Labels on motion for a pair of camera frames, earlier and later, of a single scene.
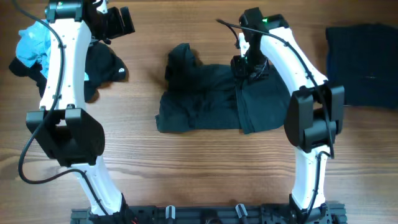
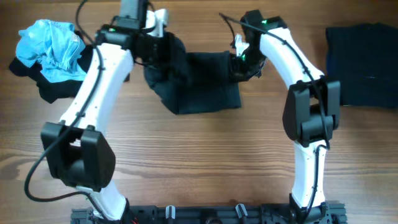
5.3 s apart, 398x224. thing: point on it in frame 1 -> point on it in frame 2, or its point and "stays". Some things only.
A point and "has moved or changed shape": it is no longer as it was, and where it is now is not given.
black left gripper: [119, 29] -> [171, 50]
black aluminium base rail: [334, 213] stays
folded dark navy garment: [363, 58] stays
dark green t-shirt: [209, 97] has moved or changed shape
